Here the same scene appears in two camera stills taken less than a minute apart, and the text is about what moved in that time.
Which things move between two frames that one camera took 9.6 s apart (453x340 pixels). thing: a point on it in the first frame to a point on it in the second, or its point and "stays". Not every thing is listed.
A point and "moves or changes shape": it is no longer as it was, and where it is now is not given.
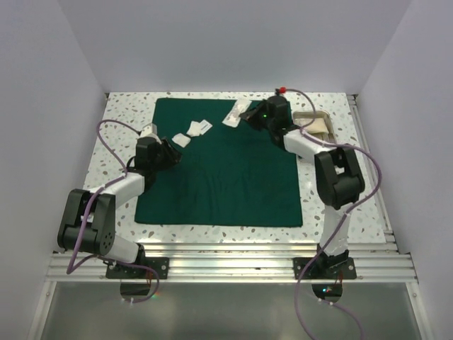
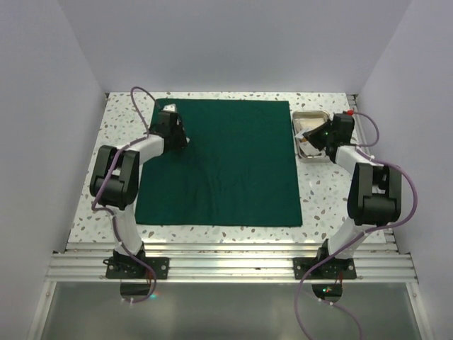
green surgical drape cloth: (224, 176) stays
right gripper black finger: (248, 115) to (325, 132)
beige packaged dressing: (318, 126) stays
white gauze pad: (194, 129) moves or changes shape
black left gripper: (173, 156) to (182, 140)
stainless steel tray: (322, 127) stays
